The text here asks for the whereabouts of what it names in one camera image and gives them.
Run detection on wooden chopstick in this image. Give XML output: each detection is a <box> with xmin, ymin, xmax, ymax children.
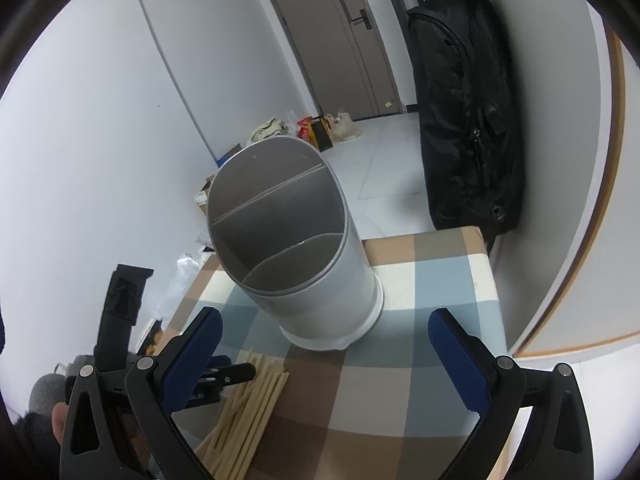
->
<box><xmin>195</xmin><ymin>353</ymin><xmax>270</xmax><ymax>465</ymax></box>
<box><xmin>214</xmin><ymin>366</ymin><xmax>292</xmax><ymax>478</ymax></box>
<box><xmin>204</xmin><ymin>361</ymin><xmax>281</xmax><ymax>476</ymax></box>

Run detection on person's left hand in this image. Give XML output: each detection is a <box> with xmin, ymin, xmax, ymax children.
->
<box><xmin>51</xmin><ymin>402</ymin><xmax>68</xmax><ymax>444</ymax></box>

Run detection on clear plastic bags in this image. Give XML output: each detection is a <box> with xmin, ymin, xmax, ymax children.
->
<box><xmin>152</xmin><ymin>252</ymin><xmax>208</xmax><ymax>322</ymax></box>

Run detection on checkered tablecloth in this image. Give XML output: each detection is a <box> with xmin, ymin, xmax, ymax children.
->
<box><xmin>164</xmin><ymin>226</ymin><xmax>506</xmax><ymax>479</ymax></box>

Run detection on grey cylindrical utensil holder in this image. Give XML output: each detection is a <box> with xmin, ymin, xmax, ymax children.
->
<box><xmin>206</xmin><ymin>136</ymin><xmax>384</xmax><ymax>352</ymax></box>

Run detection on brown cardboard box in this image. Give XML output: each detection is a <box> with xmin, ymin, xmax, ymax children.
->
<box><xmin>194</xmin><ymin>176</ymin><xmax>215</xmax><ymax>214</ymax></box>

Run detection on blue cardboard box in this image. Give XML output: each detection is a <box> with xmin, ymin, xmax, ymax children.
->
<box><xmin>216</xmin><ymin>143</ymin><xmax>243</xmax><ymax>168</ymax></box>

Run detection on cream tote bag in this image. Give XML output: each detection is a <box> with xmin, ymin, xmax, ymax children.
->
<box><xmin>246</xmin><ymin>117</ymin><xmax>288</xmax><ymax>145</ymax></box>

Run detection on red and black snack bag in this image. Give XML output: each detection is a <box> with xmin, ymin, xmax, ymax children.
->
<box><xmin>296</xmin><ymin>116</ymin><xmax>333</xmax><ymax>152</ymax></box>

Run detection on beige plastic bag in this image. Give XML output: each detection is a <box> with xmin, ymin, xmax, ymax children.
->
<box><xmin>324</xmin><ymin>112</ymin><xmax>361</xmax><ymax>142</ymax></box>

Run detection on large black bag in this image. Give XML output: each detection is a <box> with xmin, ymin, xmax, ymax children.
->
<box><xmin>408</xmin><ymin>0</ymin><xmax>525</xmax><ymax>245</ymax></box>

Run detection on grey entrance door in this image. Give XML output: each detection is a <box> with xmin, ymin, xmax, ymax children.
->
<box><xmin>270</xmin><ymin>0</ymin><xmax>401</xmax><ymax>120</ymax></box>

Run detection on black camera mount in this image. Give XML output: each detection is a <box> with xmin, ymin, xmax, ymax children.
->
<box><xmin>93</xmin><ymin>263</ymin><xmax>154</xmax><ymax>373</ymax></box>

